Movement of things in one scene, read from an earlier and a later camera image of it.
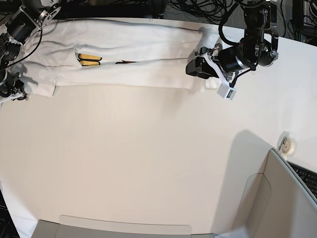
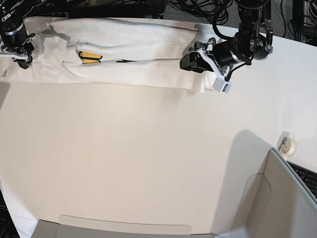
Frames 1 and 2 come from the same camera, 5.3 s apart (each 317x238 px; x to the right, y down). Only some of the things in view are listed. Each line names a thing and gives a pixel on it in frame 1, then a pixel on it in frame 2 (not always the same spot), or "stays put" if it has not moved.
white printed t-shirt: x=107 y=52 stays put
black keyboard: x=308 y=176 stays put
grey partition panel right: x=278 y=203 stays put
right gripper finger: x=210 y=73 to x=201 y=70
